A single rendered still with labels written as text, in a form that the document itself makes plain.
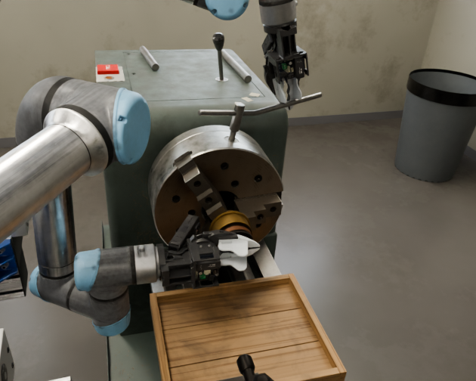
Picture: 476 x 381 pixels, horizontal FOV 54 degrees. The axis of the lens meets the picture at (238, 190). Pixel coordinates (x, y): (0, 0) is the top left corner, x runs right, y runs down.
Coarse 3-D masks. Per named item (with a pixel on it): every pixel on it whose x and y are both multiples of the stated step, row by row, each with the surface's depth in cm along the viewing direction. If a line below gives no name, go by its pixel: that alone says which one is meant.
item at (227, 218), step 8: (224, 216) 100; (232, 216) 100; (240, 216) 101; (216, 224) 100; (224, 224) 98; (232, 224) 98; (240, 224) 99; (248, 224) 101; (240, 232) 96; (248, 232) 98
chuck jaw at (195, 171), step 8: (184, 160) 103; (192, 160) 101; (184, 168) 102; (192, 168) 102; (184, 176) 101; (192, 176) 99; (200, 176) 99; (192, 184) 100; (200, 184) 101; (208, 184) 101; (200, 192) 101; (208, 192) 100; (216, 192) 104; (200, 200) 100; (208, 200) 101; (216, 200) 101; (208, 208) 101; (216, 208) 100; (224, 208) 101; (216, 216) 101
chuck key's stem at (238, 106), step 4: (236, 104) 102; (240, 104) 102; (236, 108) 102; (240, 108) 102; (244, 108) 102; (236, 112) 102; (240, 112) 102; (232, 116) 103; (236, 116) 102; (240, 116) 103; (232, 120) 103; (236, 120) 103; (240, 120) 103; (232, 124) 104; (236, 124) 103; (232, 128) 104; (236, 128) 104; (232, 132) 105; (232, 136) 105; (232, 140) 106
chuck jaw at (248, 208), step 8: (280, 192) 112; (240, 200) 109; (248, 200) 109; (256, 200) 109; (264, 200) 109; (272, 200) 109; (280, 200) 109; (240, 208) 106; (248, 208) 106; (256, 208) 106; (264, 208) 106; (272, 208) 110; (280, 208) 109; (248, 216) 104; (256, 216) 106; (264, 216) 107; (256, 224) 107
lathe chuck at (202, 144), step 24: (192, 144) 105; (216, 144) 103; (240, 144) 105; (168, 168) 103; (216, 168) 104; (240, 168) 105; (264, 168) 107; (168, 192) 104; (192, 192) 105; (240, 192) 109; (264, 192) 111; (168, 216) 107; (168, 240) 111
